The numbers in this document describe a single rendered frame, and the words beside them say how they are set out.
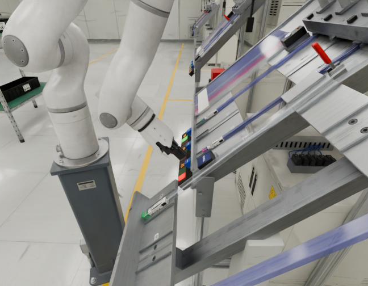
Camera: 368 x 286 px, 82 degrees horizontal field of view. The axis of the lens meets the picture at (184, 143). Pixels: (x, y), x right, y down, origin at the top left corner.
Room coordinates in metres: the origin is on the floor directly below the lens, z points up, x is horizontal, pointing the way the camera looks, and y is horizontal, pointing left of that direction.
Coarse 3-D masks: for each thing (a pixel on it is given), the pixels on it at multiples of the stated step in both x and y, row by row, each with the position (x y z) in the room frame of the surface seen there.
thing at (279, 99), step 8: (352, 48) 0.57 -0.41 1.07; (344, 56) 0.56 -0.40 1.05; (328, 64) 0.57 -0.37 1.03; (320, 72) 0.57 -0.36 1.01; (280, 96) 0.58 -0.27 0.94; (272, 104) 0.57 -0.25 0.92; (256, 112) 0.58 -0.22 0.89; (264, 112) 0.57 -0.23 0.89; (248, 120) 0.57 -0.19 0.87; (240, 128) 0.57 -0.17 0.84; (224, 136) 0.58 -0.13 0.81
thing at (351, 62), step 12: (348, 60) 0.34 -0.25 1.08; (336, 72) 0.33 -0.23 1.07; (324, 84) 0.33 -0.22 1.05; (300, 96) 0.34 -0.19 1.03; (312, 96) 0.33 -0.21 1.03; (288, 108) 0.33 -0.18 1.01; (276, 120) 0.33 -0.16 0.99; (252, 132) 0.34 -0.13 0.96; (264, 132) 0.33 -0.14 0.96; (240, 144) 0.33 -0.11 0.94; (228, 156) 0.33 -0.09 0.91; (204, 168) 0.34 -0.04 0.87; (192, 180) 0.33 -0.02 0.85; (180, 192) 0.33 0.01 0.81; (144, 216) 0.33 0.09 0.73
